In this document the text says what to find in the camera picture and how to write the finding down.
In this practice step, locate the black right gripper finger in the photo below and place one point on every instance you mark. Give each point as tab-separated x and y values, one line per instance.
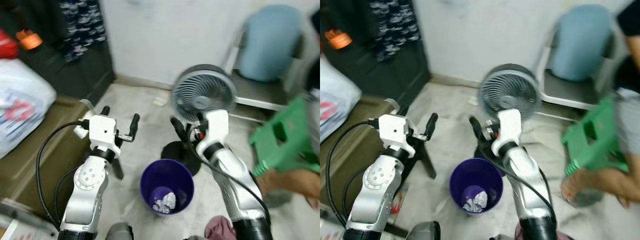
477	129
178	129

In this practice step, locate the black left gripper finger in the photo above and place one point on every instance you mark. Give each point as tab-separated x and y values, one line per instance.
431	125
105	110
403	110
134	125

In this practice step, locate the white paper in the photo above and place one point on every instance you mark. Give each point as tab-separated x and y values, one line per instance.
475	201
165	202

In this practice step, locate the green plastic stool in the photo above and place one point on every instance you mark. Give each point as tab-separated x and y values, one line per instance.
595	145
285	145

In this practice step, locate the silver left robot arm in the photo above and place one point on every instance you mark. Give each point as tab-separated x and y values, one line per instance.
375	195
87	195

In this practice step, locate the small white floor scrap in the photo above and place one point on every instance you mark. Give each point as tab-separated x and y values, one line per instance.
160	100
474	100

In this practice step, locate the grey floor fan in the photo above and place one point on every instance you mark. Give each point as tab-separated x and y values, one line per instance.
200	95
510	92

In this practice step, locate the black cabinet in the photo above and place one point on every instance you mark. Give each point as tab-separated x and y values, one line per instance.
90	75
405	70

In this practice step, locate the purple plastic waste bin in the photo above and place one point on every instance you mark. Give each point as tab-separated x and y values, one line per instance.
150	185
459	185

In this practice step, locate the white plastic bag red print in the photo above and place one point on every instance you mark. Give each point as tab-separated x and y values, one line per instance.
25	100
335	100

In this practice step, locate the brown furniture block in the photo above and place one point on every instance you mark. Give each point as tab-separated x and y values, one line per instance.
350	165
20	175

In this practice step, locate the navy white patterned cloth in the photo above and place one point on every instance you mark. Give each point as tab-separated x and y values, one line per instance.
395	25
82	25

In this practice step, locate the silver left robot leg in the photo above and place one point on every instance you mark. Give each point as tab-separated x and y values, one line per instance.
119	232
425	232

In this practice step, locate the orange plastic item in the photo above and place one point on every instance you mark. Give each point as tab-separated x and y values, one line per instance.
337	40
29	40

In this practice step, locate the maroon cloth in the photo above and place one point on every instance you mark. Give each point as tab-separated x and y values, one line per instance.
220	230

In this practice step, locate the person's bare leg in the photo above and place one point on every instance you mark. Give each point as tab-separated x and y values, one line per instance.
610	182
295	182

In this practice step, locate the pale blue cushion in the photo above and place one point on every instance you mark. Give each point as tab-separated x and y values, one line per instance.
580	45
270	45

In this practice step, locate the red item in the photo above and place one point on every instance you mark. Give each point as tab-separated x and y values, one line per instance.
7	47

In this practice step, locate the person's torso in black shirt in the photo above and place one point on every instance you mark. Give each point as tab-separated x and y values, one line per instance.
630	50

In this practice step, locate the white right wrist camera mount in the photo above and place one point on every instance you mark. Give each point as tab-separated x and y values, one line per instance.
510	125
216	127

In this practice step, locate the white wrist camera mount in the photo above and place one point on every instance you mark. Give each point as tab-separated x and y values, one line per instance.
216	127
102	131
395	130
510	125

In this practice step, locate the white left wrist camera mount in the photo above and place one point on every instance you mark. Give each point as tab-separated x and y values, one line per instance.
102	131
395	130

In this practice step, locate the white frame chair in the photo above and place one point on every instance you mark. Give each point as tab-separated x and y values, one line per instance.
565	90
255	92

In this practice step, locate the silver metal frame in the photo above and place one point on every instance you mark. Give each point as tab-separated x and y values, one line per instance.
25	222

